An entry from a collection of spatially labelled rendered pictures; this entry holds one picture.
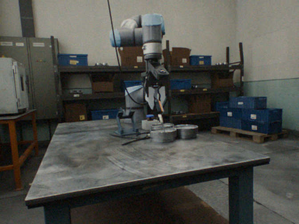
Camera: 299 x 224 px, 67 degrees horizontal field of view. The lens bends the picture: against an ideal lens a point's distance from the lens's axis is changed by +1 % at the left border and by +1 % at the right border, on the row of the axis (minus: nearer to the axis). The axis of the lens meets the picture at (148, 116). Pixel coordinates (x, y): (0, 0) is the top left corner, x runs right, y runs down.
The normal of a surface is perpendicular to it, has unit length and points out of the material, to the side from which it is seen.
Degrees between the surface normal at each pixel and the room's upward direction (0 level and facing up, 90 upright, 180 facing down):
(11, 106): 90
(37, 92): 90
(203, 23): 90
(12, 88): 90
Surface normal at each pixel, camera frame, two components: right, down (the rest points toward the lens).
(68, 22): 0.33, 0.09
